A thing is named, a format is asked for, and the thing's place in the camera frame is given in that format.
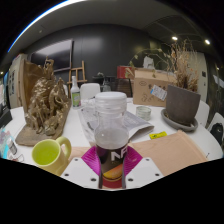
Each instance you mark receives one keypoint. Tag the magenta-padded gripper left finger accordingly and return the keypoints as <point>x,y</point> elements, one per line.
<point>77,170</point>

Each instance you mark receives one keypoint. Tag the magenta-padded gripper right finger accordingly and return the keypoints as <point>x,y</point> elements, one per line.
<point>145,170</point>

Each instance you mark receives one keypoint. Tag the dark-labelled clear drink bottle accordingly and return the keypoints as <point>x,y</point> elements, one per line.
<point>111,140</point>

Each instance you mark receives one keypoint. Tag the peach canvas mat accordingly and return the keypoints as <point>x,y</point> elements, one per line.
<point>166,153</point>

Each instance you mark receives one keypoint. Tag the yellow-green mug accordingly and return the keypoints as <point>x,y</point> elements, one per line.
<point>46,155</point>

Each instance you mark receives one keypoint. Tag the yellow tag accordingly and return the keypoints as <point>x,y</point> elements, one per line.
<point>158,135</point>

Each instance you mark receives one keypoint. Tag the grey newspaper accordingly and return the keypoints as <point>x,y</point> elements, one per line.
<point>138,125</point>

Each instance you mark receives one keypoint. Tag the grey plant saucer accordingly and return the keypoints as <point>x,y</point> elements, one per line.
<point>178,126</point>

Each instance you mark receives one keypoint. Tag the small glass jar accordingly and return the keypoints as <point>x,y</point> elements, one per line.
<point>143,112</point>

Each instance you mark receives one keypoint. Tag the small paint jar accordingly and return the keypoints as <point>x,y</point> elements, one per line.
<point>11,146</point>

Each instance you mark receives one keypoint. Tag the golden sculpture on wooden board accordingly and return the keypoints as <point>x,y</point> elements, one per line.
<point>45,106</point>

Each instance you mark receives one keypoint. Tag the clear spray bottle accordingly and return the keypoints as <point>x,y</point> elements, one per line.
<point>76,96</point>

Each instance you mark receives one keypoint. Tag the grey pot with dried plant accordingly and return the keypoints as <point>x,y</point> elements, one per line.
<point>182,103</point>

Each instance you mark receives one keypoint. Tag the white chair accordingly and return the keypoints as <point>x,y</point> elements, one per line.
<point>215,117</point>
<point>203,111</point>
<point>90,90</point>

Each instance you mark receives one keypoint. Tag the black backpack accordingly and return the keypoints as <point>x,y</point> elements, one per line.
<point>218,133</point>

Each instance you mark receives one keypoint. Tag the brown cardboard box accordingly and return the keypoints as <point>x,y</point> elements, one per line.
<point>143,88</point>

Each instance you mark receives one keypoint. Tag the black box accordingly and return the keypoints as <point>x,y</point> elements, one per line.
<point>5,116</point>

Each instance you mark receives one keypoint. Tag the wooden easel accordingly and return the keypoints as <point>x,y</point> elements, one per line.
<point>82,75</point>

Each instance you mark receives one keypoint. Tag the red box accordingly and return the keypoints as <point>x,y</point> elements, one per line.
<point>125,71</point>

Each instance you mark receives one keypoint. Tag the white cabinet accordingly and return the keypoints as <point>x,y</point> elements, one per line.
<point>15,80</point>

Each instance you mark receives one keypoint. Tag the black wall screen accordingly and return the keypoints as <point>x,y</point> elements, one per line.
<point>53,55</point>

